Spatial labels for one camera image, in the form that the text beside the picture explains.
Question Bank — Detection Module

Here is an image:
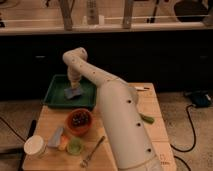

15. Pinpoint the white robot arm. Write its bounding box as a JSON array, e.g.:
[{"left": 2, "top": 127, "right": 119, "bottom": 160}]
[{"left": 63, "top": 48, "right": 163, "bottom": 171}]

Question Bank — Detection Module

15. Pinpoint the grey blue cloth piece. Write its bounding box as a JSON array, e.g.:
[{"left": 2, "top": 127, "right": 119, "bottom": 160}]
[{"left": 47, "top": 126, "right": 64, "bottom": 148}]

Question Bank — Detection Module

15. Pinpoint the black cable on floor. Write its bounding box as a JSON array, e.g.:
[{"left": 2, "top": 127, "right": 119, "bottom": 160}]
[{"left": 170, "top": 103, "right": 198, "bottom": 171}]

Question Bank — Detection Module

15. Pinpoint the green plastic tray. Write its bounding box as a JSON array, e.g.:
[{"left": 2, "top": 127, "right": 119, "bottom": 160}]
[{"left": 43, "top": 74, "right": 96, "bottom": 110}]

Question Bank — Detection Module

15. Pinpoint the small green cup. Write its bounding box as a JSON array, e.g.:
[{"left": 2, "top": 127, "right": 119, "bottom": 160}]
[{"left": 66, "top": 138, "right": 83, "bottom": 155}]

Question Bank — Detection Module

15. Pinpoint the orange toy piece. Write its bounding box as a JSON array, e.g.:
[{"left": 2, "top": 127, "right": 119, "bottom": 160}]
[{"left": 58, "top": 135, "right": 69, "bottom": 151}]

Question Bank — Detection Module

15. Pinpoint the orange bowl with grapes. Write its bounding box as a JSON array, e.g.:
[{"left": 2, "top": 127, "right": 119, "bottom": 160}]
[{"left": 65, "top": 108, "right": 93, "bottom": 136}]

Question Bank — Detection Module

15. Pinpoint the white marker pen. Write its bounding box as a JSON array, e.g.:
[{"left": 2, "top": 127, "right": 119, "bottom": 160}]
[{"left": 135, "top": 86, "right": 150, "bottom": 91}]

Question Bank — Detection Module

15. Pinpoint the blue sponge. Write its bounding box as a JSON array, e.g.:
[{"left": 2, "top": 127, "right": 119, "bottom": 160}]
[{"left": 64, "top": 88, "right": 83, "bottom": 99}]

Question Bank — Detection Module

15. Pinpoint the green toy vegetable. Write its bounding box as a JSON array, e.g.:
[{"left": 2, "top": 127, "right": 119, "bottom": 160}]
[{"left": 140, "top": 113, "right": 155, "bottom": 124}]

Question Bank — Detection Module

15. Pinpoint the blue black device on floor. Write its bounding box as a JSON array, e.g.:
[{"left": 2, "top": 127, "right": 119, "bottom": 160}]
[{"left": 185, "top": 91, "right": 212, "bottom": 108}]

